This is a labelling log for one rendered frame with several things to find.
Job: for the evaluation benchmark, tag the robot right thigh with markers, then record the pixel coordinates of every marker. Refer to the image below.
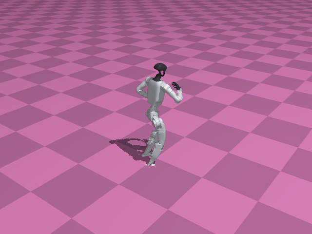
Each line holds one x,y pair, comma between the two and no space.
160,129

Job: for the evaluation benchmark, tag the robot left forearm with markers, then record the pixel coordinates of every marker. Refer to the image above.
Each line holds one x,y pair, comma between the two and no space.
144,94

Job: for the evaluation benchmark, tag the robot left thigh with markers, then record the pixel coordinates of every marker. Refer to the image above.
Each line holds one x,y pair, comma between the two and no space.
154,133

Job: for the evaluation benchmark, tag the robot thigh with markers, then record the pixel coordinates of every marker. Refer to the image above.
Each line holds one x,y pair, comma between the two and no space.
160,129
154,133

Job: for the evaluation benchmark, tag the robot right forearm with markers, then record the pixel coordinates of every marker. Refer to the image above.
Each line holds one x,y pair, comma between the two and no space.
179,94

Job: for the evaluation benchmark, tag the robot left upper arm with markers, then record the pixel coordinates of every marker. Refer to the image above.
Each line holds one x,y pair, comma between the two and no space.
142,85

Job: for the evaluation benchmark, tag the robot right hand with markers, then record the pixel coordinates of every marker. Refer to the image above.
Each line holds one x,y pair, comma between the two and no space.
176,85

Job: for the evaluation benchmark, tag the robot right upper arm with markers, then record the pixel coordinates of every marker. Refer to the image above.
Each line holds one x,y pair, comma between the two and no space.
166,88

